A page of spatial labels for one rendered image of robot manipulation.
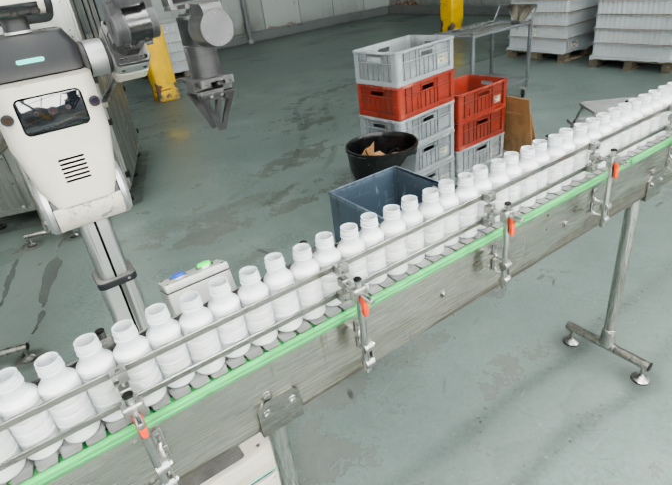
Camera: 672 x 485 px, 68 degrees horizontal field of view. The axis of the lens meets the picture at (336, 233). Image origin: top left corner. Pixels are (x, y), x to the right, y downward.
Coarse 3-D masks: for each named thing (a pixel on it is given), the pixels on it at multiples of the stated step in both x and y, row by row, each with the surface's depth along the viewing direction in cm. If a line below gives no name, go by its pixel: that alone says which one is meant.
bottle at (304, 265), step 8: (296, 248) 101; (304, 248) 102; (296, 256) 99; (304, 256) 99; (296, 264) 101; (304, 264) 100; (312, 264) 101; (296, 272) 100; (304, 272) 100; (312, 272) 100; (296, 280) 101; (320, 280) 103; (304, 288) 101; (312, 288) 102; (320, 288) 103; (304, 296) 102; (312, 296) 102; (320, 296) 104; (304, 304) 103; (312, 304) 103; (312, 312) 104; (320, 312) 105
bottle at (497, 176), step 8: (496, 160) 129; (504, 160) 127; (496, 168) 126; (504, 168) 127; (488, 176) 129; (496, 176) 127; (504, 176) 127; (496, 184) 127; (504, 192) 129; (496, 200) 129; (504, 200) 130; (496, 208) 130; (496, 216) 132
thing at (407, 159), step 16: (352, 144) 320; (368, 144) 329; (384, 144) 330; (400, 144) 325; (416, 144) 299; (352, 160) 302; (368, 160) 293; (384, 160) 291; (400, 160) 293; (352, 176) 314
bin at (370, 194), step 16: (368, 176) 184; (384, 176) 188; (400, 176) 189; (416, 176) 181; (336, 192) 177; (352, 192) 182; (368, 192) 186; (384, 192) 191; (400, 192) 193; (416, 192) 184; (336, 208) 176; (352, 208) 166; (368, 208) 189; (400, 208) 196; (336, 224) 180; (336, 240) 185
